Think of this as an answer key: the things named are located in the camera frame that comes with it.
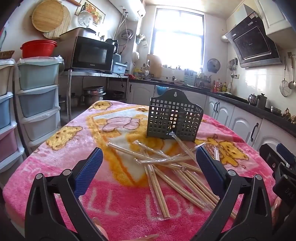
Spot red plastic basin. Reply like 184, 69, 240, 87
20, 40, 58, 58

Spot person right hand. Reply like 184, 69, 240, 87
271, 197, 289, 228

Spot black blender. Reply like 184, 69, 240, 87
105, 38, 119, 54

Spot plastic drawer tower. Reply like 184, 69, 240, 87
14, 56, 64, 153

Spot pink cartoon blanket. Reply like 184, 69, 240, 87
2, 99, 278, 241

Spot dark green utensil basket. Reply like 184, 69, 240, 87
147, 89, 204, 142

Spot white water heater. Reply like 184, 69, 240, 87
109, 0, 146, 22

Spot black range hood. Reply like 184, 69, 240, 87
226, 11, 281, 68

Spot steel kettle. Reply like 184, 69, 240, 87
247, 94, 257, 106

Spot blue plastic dish tub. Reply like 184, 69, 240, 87
112, 62, 127, 75

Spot wooden cutting board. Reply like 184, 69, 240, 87
147, 54, 162, 78

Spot stacked steel pots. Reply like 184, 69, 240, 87
83, 86, 106, 107

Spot chopsticks pair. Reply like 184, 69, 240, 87
139, 148, 171, 219
169, 132, 197, 163
106, 142, 192, 165
154, 167, 206, 209

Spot wire skimmer strainer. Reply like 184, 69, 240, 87
280, 57, 291, 97

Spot round bamboo board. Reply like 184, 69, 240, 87
32, 0, 64, 33

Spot black microwave oven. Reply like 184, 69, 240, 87
53, 36, 114, 72

